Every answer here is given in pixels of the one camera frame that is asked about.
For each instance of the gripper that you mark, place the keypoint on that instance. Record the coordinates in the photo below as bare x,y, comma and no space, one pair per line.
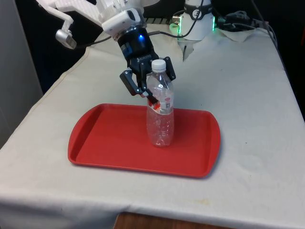
137,47

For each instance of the clear plastic bottle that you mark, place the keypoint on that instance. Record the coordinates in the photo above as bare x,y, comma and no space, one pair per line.
159,128

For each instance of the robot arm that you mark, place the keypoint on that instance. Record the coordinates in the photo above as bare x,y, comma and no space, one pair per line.
119,22

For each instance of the red tray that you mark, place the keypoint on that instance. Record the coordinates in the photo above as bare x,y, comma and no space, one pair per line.
114,143

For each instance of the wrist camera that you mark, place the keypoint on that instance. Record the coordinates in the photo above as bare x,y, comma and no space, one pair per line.
64,38

